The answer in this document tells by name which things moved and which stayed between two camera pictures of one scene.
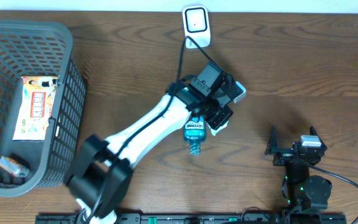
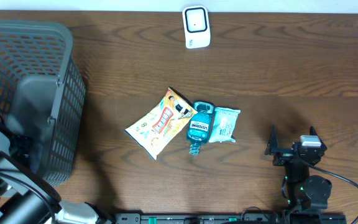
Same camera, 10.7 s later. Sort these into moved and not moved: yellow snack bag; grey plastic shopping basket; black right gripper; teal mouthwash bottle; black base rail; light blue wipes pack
Moved: light blue wipes pack; yellow snack bag
Not moved: grey plastic shopping basket; black base rail; teal mouthwash bottle; black right gripper
